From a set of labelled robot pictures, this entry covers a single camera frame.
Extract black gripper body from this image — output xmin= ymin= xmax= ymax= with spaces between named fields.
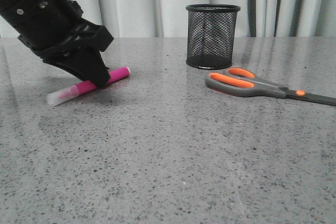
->
xmin=18 ymin=0 xmax=113 ymax=64

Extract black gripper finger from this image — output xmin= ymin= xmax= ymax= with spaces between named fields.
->
xmin=43 ymin=47 xmax=110 ymax=88

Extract pink marker pen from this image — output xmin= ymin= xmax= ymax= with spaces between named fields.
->
xmin=46 ymin=67 xmax=130 ymax=106

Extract grey orange scissors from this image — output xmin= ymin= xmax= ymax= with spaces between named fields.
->
xmin=205 ymin=68 xmax=335 ymax=106

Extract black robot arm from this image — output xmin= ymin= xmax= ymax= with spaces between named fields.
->
xmin=1 ymin=0 xmax=113 ymax=87

